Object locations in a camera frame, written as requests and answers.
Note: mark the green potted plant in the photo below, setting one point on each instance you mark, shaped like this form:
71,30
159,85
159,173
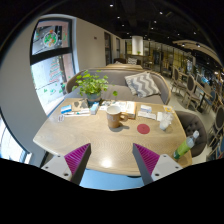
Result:
90,83

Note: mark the ceiling spot lights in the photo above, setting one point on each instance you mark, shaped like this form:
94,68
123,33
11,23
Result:
156,23

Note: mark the yellow square table sticker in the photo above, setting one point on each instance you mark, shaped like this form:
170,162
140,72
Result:
168,108

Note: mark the printed paper menu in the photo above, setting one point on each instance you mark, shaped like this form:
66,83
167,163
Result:
115,104

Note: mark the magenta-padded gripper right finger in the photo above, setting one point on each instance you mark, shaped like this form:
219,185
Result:
146,159

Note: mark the blue white leaflet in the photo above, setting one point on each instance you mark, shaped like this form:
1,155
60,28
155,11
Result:
145,108

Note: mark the clear plastic cup with straw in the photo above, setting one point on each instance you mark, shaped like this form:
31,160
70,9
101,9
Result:
165,121

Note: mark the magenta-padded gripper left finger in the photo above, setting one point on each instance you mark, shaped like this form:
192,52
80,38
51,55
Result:
77,159

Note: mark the group of dining chairs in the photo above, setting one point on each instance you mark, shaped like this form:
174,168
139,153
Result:
191,88

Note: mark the white paper napkin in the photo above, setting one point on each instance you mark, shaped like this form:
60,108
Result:
159,116

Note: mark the grey curved sofa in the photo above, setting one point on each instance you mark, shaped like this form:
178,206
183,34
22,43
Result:
116,77

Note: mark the brown ceramic mug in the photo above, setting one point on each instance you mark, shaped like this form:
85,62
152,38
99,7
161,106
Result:
113,117

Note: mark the grey tufted armchair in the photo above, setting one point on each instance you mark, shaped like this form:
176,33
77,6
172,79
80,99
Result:
193,128

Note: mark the flat round red coaster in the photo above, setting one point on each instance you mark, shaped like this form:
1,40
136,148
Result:
143,128

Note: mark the clear green-label drink bottle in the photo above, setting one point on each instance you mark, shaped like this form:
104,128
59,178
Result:
183,147

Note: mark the grey white chevron pillow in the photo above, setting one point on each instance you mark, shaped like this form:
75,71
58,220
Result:
142,84

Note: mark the blue and white card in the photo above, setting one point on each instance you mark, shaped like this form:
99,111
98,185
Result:
66,109

